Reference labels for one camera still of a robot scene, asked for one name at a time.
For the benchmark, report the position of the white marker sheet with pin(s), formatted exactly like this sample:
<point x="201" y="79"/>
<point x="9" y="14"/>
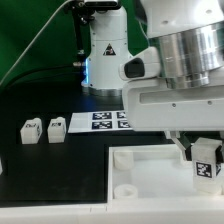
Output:
<point x="98" y="121"/>

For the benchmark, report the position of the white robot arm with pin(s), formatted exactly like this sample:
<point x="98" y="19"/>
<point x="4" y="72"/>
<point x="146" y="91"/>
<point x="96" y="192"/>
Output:
<point x="177" y="84"/>

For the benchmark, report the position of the white part left edge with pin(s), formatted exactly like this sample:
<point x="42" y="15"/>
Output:
<point x="1" y="169"/>

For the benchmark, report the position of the black camera stand pole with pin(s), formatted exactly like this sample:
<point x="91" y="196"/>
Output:
<point x="82" y="16"/>

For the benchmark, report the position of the white front rail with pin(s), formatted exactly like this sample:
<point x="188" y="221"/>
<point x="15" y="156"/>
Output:
<point x="167" y="211"/>

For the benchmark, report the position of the white square table top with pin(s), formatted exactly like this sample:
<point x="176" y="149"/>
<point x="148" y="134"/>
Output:
<point x="152" y="172"/>

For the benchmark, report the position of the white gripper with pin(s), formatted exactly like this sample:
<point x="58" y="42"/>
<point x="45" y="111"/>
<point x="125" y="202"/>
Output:
<point x="151" y="106"/>

